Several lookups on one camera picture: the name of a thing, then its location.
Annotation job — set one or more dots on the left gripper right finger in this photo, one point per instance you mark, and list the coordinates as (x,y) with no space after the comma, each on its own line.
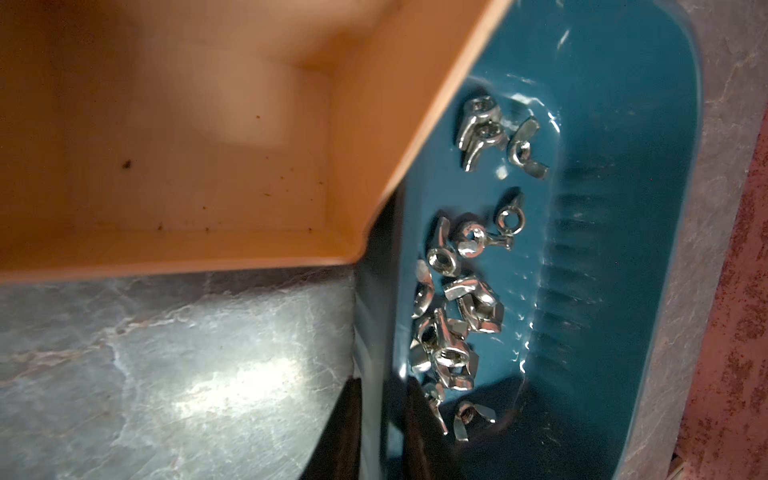
(427,453)

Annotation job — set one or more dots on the beige plastic file organizer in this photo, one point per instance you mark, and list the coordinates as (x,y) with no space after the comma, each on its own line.
(154,137)

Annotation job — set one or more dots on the teal plastic storage tray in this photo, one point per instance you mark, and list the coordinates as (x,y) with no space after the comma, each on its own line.
(615,86)

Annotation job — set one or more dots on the pile of silver wing nuts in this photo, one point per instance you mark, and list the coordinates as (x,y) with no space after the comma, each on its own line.
(451,301)

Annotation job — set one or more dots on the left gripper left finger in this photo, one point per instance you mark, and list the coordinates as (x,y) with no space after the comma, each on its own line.
(337,453)

